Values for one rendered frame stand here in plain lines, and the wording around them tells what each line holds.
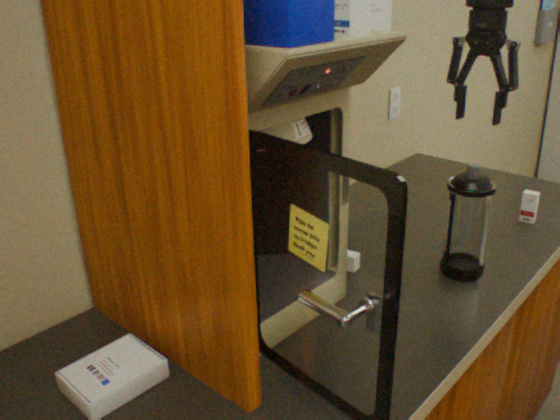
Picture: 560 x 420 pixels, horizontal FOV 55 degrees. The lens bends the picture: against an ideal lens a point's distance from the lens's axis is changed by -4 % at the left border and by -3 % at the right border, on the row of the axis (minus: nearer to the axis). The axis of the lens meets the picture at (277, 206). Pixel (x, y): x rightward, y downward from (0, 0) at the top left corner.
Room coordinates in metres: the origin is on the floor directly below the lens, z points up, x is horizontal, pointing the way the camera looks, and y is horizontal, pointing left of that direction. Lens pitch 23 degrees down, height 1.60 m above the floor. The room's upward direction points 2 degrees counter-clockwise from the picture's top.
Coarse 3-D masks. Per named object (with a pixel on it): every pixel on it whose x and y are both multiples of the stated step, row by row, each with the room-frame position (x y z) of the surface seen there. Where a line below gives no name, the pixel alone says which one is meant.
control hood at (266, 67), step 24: (264, 48) 0.77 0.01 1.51; (288, 48) 0.76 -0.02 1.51; (312, 48) 0.78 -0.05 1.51; (336, 48) 0.82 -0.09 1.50; (360, 48) 0.87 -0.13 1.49; (384, 48) 0.94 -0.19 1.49; (264, 72) 0.76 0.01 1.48; (288, 72) 0.77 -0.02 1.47; (360, 72) 0.96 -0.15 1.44; (264, 96) 0.79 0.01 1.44
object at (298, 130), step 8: (296, 120) 0.97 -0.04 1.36; (304, 120) 1.00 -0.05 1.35; (272, 128) 0.94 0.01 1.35; (280, 128) 0.94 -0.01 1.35; (288, 128) 0.95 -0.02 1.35; (296, 128) 0.96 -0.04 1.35; (304, 128) 0.98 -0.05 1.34; (280, 136) 0.94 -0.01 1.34; (288, 136) 0.94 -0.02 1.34; (296, 136) 0.95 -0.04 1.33; (304, 136) 0.97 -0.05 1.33
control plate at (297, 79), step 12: (348, 60) 0.88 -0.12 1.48; (360, 60) 0.91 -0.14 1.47; (300, 72) 0.80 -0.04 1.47; (312, 72) 0.83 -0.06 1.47; (324, 72) 0.86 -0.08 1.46; (336, 72) 0.89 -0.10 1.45; (348, 72) 0.92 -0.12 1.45; (288, 84) 0.81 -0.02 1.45; (300, 84) 0.84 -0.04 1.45; (336, 84) 0.94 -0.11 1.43; (288, 96) 0.84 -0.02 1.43; (300, 96) 0.88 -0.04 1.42
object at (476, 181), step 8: (472, 168) 1.12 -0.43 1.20; (456, 176) 1.14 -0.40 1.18; (464, 176) 1.14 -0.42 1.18; (472, 176) 1.12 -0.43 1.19; (480, 176) 1.14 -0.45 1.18; (456, 184) 1.12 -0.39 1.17; (464, 184) 1.10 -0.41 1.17; (472, 184) 1.10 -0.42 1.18; (480, 184) 1.09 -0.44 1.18; (488, 184) 1.10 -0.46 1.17
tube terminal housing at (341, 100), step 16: (320, 96) 0.97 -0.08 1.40; (336, 96) 1.01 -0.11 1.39; (352, 96) 1.05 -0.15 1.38; (256, 112) 0.85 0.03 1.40; (272, 112) 0.88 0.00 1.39; (288, 112) 0.91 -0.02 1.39; (304, 112) 0.94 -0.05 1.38; (336, 112) 1.05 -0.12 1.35; (256, 128) 0.85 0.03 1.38; (336, 128) 1.05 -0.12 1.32; (336, 144) 1.06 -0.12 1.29
